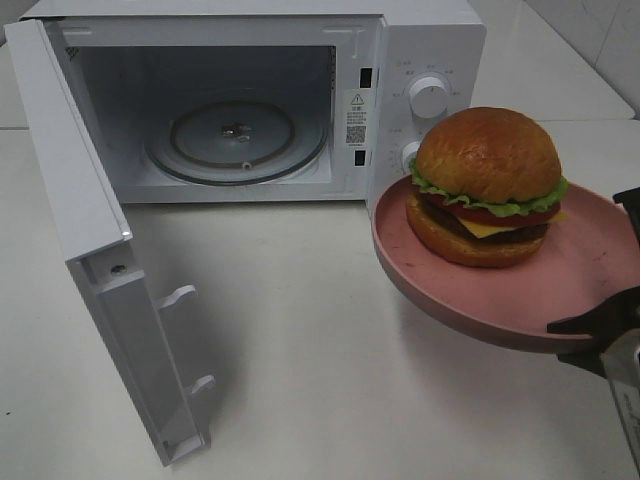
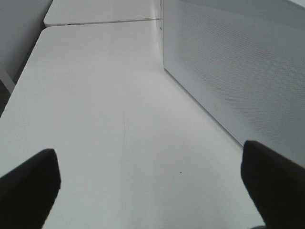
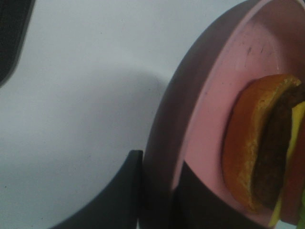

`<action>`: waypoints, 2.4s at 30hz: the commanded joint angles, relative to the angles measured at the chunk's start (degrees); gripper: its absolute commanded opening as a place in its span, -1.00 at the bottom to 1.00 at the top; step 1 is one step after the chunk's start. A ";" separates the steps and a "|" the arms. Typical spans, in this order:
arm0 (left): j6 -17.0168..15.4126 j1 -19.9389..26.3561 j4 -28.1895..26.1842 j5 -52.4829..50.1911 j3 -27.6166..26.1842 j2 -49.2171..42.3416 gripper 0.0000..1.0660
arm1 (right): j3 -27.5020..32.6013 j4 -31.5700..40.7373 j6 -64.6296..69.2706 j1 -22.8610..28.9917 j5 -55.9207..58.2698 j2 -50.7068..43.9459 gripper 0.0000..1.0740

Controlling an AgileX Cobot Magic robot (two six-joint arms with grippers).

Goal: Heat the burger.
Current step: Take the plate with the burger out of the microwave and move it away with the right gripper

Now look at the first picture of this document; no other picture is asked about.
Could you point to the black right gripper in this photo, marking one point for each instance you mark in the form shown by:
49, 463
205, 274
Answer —
613, 327

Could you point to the pink round plate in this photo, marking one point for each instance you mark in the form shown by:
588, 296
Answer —
585, 259

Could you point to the toy burger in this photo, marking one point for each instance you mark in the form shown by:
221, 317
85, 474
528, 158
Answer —
486, 185

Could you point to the white microwave knob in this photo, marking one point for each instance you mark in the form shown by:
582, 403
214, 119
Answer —
429, 95
408, 154

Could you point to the white microwave door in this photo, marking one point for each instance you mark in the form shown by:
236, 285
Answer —
96, 240

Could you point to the white warning label sticker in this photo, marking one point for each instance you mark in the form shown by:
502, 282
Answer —
356, 109

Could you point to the white microwave oven body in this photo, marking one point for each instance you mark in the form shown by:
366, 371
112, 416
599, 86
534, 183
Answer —
140, 59

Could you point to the glass microwave turntable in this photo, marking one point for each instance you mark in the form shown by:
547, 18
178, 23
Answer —
240, 136

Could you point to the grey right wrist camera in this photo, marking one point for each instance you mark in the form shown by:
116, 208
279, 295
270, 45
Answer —
621, 366

